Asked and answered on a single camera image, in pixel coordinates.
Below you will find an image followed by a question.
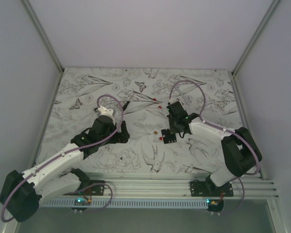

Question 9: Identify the black fuse box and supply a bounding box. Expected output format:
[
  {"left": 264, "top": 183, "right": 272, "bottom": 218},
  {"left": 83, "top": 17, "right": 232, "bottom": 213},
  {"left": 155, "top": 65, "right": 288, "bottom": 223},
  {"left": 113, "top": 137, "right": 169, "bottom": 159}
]
[{"left": 161, "top": 129, "right": 177, "bottom": 144}]

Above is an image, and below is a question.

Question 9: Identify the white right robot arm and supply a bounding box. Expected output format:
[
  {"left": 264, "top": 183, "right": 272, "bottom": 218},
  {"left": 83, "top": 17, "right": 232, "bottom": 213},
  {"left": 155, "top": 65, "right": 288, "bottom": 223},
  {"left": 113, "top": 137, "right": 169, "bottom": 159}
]
[{"left": 167, "top": 101, "right": 262, "bottom": 197}]

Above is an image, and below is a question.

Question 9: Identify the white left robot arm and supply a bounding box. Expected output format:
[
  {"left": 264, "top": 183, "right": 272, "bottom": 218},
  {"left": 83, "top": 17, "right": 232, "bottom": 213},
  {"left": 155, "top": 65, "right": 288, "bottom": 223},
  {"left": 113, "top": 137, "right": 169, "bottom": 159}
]
[{"left": 0, "top": 115, "right": 129, "bottom": 222}]

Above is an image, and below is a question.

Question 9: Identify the silver ratchet wrench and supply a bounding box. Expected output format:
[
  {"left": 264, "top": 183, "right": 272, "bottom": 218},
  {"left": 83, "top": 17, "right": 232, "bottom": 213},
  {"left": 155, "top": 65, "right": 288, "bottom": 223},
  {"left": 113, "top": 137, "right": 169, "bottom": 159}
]
[{"left": 94, "top": 107, "right": 100, "bottom": 116}]

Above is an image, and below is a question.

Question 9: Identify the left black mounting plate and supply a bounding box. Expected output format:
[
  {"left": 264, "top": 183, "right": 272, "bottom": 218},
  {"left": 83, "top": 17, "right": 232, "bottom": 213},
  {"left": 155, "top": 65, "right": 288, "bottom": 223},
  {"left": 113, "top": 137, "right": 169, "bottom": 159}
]
[{"left": 72, "top": 180, "right": 105, "bottom": 197}]

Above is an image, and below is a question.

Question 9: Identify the black mounting plate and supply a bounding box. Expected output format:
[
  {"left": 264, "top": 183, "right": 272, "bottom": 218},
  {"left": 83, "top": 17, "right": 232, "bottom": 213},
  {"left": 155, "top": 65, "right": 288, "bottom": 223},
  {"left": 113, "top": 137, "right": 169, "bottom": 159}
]
[
  {"left": 72, "top": 180, "right": 105, "bottom": 197},
  {"left": 189, "top": 179, "right": 234, "bottom": 198}
]

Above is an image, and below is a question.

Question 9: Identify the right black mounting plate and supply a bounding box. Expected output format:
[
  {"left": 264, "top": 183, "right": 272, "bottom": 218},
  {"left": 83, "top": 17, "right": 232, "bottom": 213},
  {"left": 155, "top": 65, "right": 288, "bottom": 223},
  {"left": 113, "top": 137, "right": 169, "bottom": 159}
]
[{"left": 189, "top": 179, "right": 234, "bottom": 198}]

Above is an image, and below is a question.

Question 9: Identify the left controller board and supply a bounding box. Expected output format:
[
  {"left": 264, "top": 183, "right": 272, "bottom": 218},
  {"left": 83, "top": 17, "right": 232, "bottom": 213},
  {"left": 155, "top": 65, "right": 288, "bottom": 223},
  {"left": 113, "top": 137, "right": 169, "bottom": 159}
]
[{"left": 71, "top": 198, "right": 91, "bottom": 214}]

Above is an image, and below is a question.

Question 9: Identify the controller board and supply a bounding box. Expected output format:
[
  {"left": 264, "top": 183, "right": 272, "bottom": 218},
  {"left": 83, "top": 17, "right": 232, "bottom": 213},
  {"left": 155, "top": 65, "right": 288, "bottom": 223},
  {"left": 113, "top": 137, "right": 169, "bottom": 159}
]
[
  {"left": 207, "top": 199, "right": 224, "bottom": 216},
  {"left": 71, "top": 198, "right": 91, "bottom": 214}
]

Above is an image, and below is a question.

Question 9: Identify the right controller board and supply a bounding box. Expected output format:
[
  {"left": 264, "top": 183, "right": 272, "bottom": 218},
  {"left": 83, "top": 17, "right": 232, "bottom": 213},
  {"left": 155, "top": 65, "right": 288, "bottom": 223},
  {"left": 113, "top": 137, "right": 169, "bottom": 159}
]
[{"left": 207, "top": 199, "right": 224, "bottom": 216}]

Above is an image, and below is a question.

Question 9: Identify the white slotted cable duct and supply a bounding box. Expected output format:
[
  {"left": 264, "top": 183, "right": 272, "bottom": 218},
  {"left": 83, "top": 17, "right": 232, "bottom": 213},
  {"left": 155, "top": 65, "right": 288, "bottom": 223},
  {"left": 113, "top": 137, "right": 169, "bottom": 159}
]
[{"left": 42, "top": 198, "right": 208, "bottom": 209}]

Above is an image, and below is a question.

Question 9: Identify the aluminium frame post left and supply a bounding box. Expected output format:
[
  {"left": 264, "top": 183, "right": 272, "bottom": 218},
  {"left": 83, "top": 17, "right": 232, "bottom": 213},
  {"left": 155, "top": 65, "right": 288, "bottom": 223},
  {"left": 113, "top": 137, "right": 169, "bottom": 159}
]
[{"left": 20, "top": 0, "right": 65, "bottom": 73}]

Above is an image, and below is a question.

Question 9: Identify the aluminium frame post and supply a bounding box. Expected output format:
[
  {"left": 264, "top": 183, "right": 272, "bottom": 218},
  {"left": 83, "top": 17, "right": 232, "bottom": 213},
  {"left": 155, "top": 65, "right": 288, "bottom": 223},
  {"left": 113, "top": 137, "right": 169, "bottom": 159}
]
[
  {"left": 20, "top": 0, "right": 65, "bottom": 73},
  {"left": 231, "top": 0, "right": 282, "bottom": 77}
]

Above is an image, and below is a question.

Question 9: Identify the aluminium frame post right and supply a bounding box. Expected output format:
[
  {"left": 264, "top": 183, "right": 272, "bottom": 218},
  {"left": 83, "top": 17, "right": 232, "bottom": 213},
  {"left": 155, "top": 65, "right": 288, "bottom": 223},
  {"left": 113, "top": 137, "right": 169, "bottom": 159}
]
[{"left": 231, "top": 0, "right": 282, "bottom": 77}]

